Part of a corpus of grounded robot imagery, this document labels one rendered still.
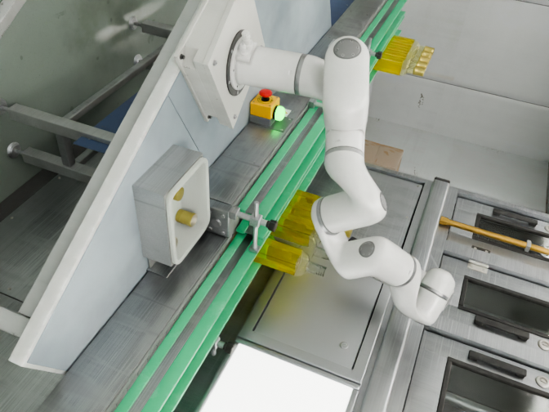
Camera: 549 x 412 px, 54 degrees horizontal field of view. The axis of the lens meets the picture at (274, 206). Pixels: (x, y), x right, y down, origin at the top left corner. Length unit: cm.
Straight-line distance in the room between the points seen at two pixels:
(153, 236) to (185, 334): 23
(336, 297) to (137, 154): 72
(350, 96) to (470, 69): 649
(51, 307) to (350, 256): 61
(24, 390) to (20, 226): 60
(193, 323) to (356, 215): 46
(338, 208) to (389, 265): 16
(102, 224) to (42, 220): 77
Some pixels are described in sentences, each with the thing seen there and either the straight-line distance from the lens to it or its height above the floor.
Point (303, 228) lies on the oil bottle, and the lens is 153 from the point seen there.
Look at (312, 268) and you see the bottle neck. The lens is 146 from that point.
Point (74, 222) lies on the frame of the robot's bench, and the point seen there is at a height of 67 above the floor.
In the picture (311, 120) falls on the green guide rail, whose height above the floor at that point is 92.
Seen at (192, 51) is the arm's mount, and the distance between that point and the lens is 122.
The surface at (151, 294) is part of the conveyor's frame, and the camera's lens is 133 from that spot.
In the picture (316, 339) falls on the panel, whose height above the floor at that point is 118.
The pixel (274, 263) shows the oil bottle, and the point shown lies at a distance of 147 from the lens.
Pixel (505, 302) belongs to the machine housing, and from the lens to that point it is 179.
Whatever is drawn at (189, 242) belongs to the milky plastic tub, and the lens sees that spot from 134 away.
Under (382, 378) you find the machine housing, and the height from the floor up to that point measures 136.
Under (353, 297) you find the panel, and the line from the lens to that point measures 158.
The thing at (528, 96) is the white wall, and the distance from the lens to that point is 770.
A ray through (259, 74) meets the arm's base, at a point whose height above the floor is 90.
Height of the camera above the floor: 134
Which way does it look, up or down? 15 degrees down
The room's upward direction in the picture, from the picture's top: 108 degrees clockwise
